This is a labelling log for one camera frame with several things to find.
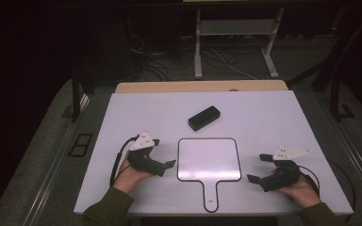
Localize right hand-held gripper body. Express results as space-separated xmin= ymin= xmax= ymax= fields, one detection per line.
xmin=259 ymin=146 xmax=313 ymax=193

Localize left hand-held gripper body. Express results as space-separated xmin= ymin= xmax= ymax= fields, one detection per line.
xmin=127 ymin=132 xmax=168 ymax=178

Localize white paddle whiteboard black rim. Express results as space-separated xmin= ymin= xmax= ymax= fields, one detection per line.
xmin=176 ymin=137 xmax=242 ymax=214

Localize black whiteboard eraser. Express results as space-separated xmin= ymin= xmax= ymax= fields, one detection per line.
xmin=188 ymin=105 xmax=222 ymax=133

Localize person's right hand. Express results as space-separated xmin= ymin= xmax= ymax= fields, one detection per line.
xmin=276 ymin=173 xmax=321 ymax=209

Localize person's left hand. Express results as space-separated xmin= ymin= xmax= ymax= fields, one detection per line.
xmin=112 ymin=151 xmax=155 ymax=194

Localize wooden table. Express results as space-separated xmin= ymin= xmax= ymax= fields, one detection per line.
xmin=115 ymin=79 xmax=289 ymax=94

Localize black metal stand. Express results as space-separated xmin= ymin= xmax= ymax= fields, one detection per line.
xmin=310 ymin=6 xmax=356 ymax=122
xmin=71 ymin=67 xmax=91 ymax=123

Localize white metal stand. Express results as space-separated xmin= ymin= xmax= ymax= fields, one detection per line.
xmin=193 ymin=8 xmax=286 ymax=80

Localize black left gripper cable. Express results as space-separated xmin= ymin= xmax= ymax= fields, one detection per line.
xmin=109 ymin=135 xmax=140 ymax=188

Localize black floor frame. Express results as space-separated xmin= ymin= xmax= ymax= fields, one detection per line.
xmin=67 ymin=133 xmax=94 ymax=158

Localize black floor cables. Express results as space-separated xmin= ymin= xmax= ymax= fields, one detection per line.
xmin=127 ymin=31 xmax=199 ymax=83

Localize white floor cable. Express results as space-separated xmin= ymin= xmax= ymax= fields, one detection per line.
xmin=206 ymin=46 xmax=258 ymax=81

